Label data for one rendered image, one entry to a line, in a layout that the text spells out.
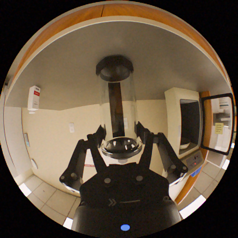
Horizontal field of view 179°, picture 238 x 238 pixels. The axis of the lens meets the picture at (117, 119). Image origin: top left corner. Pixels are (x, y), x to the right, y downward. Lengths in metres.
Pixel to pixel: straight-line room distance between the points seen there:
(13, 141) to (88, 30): 2.48
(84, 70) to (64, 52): 0.09
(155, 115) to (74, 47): 0.86
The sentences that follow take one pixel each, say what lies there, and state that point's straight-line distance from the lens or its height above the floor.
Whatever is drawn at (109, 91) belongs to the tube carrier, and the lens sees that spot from 0.15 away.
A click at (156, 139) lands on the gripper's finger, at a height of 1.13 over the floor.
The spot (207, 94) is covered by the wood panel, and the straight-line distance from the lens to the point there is 0.77.
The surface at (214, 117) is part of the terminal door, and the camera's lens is 0.70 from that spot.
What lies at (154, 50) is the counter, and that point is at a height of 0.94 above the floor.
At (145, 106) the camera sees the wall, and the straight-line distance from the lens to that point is 0.84.
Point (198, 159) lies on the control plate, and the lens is 0.74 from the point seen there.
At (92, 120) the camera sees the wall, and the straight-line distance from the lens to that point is 0.83.
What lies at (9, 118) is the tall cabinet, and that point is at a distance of 2.49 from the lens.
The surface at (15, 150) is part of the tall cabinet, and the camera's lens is 2.53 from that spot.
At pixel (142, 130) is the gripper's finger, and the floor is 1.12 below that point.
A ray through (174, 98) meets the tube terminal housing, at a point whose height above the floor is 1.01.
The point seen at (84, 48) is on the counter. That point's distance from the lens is 0.19.
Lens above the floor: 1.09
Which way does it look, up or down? 2 degrees up
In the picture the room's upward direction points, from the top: 175 degrees clockwise
